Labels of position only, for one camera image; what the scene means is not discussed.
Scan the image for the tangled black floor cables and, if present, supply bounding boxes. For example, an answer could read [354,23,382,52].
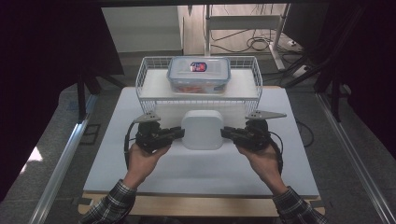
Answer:
[210,28,302,54]

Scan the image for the aluminium floor rail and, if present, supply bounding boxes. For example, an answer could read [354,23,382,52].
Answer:
[28,94,100,224]
[315,92,396,224]

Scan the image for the white cabinet panel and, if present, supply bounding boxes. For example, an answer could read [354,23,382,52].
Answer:
[101,6,185,54]

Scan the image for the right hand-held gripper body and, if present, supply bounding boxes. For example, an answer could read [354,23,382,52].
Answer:
[234,110,288,152]

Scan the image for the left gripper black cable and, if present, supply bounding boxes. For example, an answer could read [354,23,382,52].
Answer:
[123,121,138,171]

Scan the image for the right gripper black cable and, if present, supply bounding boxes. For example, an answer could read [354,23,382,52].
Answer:
[268,130,285,175]

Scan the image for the black metal stand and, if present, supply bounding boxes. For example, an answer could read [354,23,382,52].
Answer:
[64,40,127,124]
[281,6,370,123]

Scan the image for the person's left hand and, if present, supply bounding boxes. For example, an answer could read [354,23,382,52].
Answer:
[123,143,171,189]

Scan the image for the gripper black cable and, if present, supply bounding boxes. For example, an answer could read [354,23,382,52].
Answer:
[123,121,138,171]
[268,130,285,175]

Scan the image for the white power strip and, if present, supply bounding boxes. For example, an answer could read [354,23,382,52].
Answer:
[291,64,310,78]

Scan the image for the person's right hand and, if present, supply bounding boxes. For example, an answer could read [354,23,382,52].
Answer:
[235,144,289,195]

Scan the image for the white square bowl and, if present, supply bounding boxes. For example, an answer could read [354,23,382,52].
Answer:
[180,109,225,151]

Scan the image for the white metal desk frame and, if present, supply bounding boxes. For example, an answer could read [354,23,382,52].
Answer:
[204,4,291,71]

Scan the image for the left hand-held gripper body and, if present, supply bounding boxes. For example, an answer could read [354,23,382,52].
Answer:
[134,110,174,153]

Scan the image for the clear plastic lidded container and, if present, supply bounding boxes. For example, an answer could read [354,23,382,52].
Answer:
[166,55,232,95]

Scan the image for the thin black floor cable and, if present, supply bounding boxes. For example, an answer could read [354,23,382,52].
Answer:
[294,119,315,148]

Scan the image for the white two-tier wire rack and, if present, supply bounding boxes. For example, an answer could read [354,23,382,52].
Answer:
[135,55,263,125]

